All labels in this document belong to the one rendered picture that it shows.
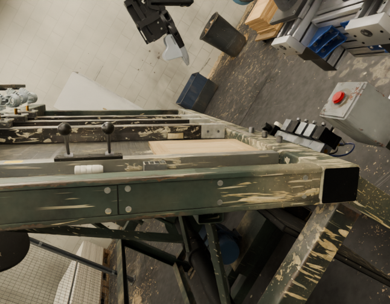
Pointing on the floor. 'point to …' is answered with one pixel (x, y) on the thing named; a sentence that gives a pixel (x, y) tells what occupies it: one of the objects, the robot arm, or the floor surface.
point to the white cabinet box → (90, 96)
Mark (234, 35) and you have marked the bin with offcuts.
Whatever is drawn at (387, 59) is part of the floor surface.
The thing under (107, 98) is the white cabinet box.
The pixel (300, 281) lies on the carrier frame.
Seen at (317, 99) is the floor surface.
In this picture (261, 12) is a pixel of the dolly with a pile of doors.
